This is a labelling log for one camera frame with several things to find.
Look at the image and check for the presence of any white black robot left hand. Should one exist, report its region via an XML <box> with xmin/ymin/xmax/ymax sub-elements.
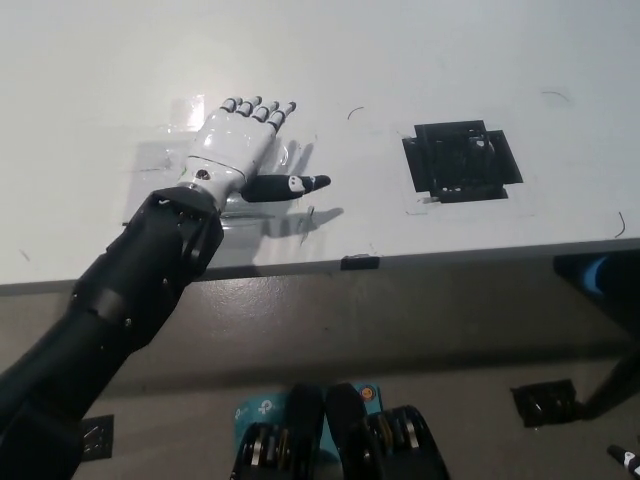
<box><xmin>179</xmin><ymin>94</ymin><xmax>333</xmax><ymax>207</ymax></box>

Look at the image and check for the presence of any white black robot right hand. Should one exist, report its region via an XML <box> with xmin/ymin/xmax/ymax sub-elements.
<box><xmin>606</xmin><ymin>443</ymin><xmax>640</xmax><ymax>474</ymax></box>

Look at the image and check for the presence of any wide clear tape strip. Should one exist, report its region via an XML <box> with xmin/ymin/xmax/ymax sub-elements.
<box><xmin>168</xmin><ymin>93</ymin><xmax>207</xmax><ymax>133</ymax></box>

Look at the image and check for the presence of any small clear tape strip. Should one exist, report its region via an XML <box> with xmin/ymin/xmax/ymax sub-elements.
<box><xmin>298</xmin><ymin>205</ymin><xmax>317</xmax><ymax>247</ymax></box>

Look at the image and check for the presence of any black and blue object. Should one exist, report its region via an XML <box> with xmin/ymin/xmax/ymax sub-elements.
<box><xmin>551</xmin><ymin>253</ymin><xmax>640</xmax><ymax>324</ymax></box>

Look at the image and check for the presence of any short black tape piece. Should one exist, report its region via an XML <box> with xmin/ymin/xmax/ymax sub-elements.
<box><xmin>340</xmin><ymin>253</ymin><xmax>380</xmax><ymax>272</ymax></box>

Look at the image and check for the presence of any black tape square marker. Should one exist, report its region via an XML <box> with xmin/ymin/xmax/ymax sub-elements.
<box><xmin>401</xmin><ymin>119</ymin><xmax>524</xmax><ymax>204</ymax></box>

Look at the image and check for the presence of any teal router box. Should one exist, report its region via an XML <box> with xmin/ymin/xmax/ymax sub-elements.
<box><xmin>233</xmin><ymin>384</ymin><xmax>384</xmax><ymax>455</ymax></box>

